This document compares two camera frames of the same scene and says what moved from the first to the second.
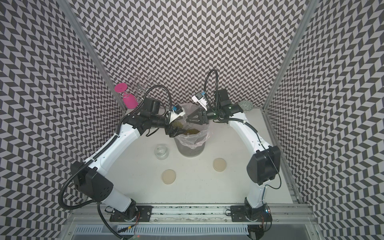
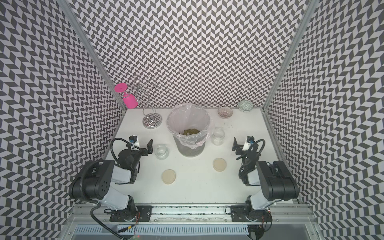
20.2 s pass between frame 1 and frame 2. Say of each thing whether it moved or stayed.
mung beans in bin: stayed
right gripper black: moved
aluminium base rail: stayed
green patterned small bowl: stayed
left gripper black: moved
